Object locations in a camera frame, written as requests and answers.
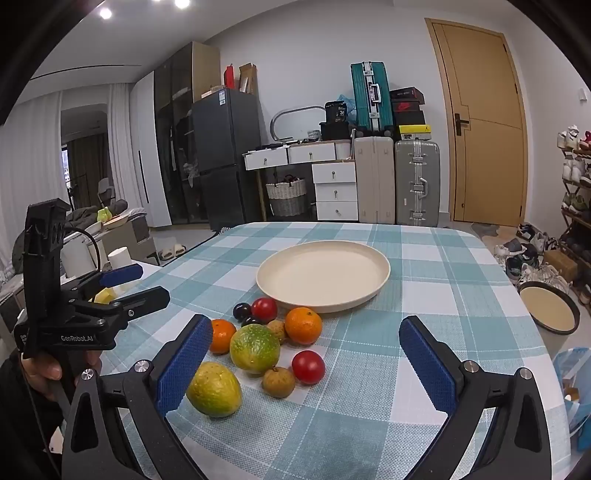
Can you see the green yellow citrus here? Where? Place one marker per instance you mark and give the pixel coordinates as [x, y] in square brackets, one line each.
[255, 348]

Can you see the red tomato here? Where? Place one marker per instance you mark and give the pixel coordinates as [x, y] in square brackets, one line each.
[263, 310]
[308, 367]

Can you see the silver suitcase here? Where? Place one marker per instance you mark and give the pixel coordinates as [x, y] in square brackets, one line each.
[418, 182]

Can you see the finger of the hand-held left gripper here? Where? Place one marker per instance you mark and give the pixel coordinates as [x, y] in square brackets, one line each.
[121, 274]
[143, 301]

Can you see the yellow block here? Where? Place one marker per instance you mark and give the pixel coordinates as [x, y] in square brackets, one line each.
[104, 295]

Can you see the large orange mandarin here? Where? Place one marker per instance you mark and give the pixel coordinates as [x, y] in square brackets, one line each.
[303, 326]

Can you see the wicker basket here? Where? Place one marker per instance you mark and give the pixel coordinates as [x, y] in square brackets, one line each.
[286, 198]

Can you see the white desk with drawers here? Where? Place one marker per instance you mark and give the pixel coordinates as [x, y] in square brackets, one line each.
[334, 184]

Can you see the beige suitcase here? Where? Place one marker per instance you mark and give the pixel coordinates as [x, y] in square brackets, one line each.
[375, 180]

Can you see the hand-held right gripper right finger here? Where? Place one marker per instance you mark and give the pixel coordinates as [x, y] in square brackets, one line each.
[427, 364]

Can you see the dark grape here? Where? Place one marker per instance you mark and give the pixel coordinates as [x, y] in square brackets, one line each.
[251, 321]
[242, 310]

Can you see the brown longan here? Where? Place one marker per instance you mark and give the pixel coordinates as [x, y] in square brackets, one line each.
[278, 328]
[278, 381]

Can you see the wooden door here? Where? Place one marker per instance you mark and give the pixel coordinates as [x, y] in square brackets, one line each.
[489, 129]

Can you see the checked teal tablecloth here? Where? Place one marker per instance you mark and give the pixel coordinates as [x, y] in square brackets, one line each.
[369, 406]

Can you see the pair of beige slippers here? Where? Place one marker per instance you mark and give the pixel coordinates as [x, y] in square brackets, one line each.
[171, 251]

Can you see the brown cardboard shoe box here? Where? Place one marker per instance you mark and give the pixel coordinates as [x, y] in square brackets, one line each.
[561, 264]

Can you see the black printed box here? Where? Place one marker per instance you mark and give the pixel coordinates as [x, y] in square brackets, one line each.
[336, 111]

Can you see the dark grey fridge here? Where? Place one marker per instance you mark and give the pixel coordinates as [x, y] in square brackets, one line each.
[226, 157]

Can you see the pile of shoes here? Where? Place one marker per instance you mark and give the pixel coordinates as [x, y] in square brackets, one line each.
[521, 261]

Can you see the yellow black shoe box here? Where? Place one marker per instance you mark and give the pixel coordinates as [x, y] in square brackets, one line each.
[414, 132]

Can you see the red black shoe box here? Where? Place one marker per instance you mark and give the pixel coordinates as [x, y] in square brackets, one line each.
[406, 107]

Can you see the dark glass cabinet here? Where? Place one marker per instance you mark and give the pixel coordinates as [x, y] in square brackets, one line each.
[178, 138]

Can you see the round black rimmed stool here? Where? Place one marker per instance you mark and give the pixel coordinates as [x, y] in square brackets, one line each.
[547, 307]

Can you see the black storage bin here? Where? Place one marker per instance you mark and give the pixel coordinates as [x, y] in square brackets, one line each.
[337, 131]

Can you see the teal suitcase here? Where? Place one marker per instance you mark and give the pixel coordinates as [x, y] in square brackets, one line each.
[369, 97]

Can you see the cream round plate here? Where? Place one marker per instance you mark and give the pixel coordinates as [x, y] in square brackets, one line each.
[323, 272]

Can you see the shoe rack with shoes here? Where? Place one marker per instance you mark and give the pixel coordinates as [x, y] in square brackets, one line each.
[575, 184]

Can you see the white cylinder container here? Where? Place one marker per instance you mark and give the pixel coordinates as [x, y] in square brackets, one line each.
[121, 257]

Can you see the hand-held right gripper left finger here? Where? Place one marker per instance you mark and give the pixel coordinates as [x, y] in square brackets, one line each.
[184, 364]

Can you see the person's left hand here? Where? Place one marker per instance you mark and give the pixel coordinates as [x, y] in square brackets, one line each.
[41, 369]

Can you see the oval mirror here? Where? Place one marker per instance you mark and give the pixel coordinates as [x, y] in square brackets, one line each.
[295, 110]

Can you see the small orange mandarin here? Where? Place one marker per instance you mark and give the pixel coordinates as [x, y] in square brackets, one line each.
[223, 336]

